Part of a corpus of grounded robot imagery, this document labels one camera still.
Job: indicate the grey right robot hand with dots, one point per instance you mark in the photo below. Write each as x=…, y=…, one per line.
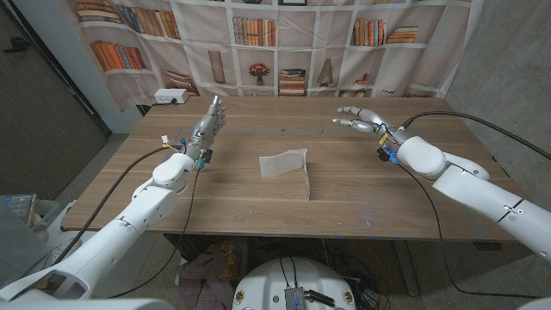
x=374, y=122

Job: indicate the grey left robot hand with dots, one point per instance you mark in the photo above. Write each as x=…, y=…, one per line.
x=206, y=129

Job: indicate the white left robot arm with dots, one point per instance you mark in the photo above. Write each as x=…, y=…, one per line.
x=159, y=206

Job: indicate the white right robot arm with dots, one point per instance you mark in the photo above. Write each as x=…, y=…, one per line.
x=473, y=189

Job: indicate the white power strip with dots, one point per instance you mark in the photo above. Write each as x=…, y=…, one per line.
x=170, y=95

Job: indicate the printed bookshelf backdrop cloth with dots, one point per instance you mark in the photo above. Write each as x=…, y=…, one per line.
x=215, y=64

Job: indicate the crumpled purple brown cloth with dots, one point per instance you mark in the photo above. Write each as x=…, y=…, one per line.
x=215, y=267

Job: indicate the grey metal table leg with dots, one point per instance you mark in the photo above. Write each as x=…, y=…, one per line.
x=406, y=267

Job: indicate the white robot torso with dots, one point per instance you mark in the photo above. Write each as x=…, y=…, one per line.
x=267, y=280

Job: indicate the black bar on torso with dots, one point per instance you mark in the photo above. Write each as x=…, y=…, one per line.
x=320, y=298

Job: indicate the grey finned electronics module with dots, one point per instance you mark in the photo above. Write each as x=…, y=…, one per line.
x=295, y=299

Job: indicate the clear plastic bin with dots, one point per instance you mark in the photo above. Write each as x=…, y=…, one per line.
x=21, y=206

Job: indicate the person's grey trouser leg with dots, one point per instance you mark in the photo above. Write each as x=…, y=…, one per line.
x=19, y=249

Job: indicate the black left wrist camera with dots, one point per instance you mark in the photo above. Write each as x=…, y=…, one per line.
x=206, y=157

